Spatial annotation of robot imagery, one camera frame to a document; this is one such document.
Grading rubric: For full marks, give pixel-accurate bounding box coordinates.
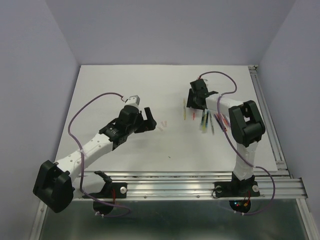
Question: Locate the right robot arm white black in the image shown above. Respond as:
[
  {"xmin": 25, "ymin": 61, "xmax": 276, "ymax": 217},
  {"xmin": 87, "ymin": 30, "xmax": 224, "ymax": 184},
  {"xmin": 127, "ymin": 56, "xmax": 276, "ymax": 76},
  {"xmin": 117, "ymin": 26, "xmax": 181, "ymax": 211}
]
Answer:
[{"xmin": 186, "ymin": 78, "xmax": 266, "ymax": 198}]

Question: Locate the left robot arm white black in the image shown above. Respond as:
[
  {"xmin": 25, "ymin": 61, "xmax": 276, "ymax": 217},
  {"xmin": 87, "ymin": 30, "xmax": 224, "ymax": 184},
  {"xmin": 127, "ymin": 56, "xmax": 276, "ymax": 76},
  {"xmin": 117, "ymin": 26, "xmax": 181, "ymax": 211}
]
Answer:
[{"xmin": 33, "ymin": 105, "xmax": 157, "ymax": 213}]

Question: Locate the blue green pen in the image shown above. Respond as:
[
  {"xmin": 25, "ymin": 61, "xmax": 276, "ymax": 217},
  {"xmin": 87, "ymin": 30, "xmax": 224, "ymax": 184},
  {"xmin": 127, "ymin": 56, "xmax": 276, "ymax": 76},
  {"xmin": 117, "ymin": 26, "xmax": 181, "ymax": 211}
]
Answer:
[{"xmin": 209, "ymin": 113, "xmax": 215, "ymax": 135}]

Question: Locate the red uncapped pen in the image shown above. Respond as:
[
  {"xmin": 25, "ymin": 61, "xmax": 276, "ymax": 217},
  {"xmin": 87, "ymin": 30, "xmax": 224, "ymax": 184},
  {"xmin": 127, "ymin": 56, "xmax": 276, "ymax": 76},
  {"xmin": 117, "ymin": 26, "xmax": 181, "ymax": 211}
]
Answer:
[{"xmin": 219, "ymin": 113, "xmax": 231, "ymax": 128}]

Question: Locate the dark orange tipped pen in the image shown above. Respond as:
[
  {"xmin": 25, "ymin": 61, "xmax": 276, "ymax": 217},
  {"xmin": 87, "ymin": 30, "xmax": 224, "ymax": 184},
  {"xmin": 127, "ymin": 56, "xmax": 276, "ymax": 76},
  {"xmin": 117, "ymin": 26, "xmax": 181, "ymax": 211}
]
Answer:
[{"xmin": 214, "ymin": 113, "xmax": 227, "ymax": 132}]

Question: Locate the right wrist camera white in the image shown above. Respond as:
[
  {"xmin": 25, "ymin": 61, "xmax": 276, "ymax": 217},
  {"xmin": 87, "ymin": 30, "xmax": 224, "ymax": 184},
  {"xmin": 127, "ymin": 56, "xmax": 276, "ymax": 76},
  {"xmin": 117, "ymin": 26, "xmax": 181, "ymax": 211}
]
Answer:
[{"xmin": 198, "ymin": 77, "xmax": 208, "ymax": 84}]

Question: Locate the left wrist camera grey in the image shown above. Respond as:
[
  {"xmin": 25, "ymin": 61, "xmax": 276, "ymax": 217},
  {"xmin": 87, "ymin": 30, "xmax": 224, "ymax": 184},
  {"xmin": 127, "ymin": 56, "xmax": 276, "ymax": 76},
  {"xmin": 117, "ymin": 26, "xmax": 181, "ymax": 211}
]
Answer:
[{"xmin": 121, "ymin": 95, "xmax": 141, "ymax": 108}]

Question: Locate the aluminium front rail frame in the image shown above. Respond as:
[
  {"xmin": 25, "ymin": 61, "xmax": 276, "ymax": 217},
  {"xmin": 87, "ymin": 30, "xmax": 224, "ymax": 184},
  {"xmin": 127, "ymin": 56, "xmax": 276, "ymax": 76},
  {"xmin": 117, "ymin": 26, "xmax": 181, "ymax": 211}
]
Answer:
[{"xmin": 30, "ymin": 167, "xmax": 313, "ymax": 240}]

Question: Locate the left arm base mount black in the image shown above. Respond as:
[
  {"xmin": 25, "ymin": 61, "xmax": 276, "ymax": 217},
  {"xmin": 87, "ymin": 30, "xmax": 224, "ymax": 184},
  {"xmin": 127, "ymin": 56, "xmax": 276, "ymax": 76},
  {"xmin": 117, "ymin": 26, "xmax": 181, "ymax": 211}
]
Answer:
[{"xmin": 81, "ymin": 170, "xmax": 131, "ymax": 218}]

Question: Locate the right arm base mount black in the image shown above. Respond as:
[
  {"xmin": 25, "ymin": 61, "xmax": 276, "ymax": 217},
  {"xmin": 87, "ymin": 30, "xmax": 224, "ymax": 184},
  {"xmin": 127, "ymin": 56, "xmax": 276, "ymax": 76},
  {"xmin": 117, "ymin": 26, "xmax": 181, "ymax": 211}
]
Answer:
[{"xmin": 211, "ymin": 173, "xmax": 260, "ymax": 215}]

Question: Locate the aluminium right side rail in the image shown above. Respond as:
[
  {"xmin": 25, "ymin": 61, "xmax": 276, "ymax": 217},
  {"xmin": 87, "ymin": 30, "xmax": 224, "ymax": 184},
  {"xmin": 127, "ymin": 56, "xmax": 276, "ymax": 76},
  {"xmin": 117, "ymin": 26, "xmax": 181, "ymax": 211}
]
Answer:
[{"xmin": 248, "ymin": 65, "xmax": 294, "ymax": 179}]

